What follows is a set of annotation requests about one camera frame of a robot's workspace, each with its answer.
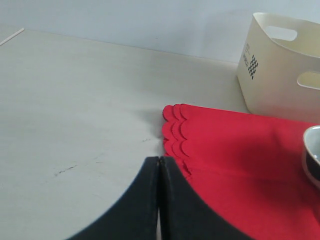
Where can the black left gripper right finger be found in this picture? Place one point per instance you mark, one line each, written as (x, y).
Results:
(183, 214)

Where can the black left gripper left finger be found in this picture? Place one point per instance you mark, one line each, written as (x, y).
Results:
(134, 215)

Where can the white ceramic bowl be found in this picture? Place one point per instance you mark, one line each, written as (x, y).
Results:
(311, 155)

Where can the red scalloped tablecloth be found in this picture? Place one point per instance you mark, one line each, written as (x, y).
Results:
(247, 168)

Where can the cream plastic bin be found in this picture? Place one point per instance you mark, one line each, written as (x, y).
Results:
(279, 68)

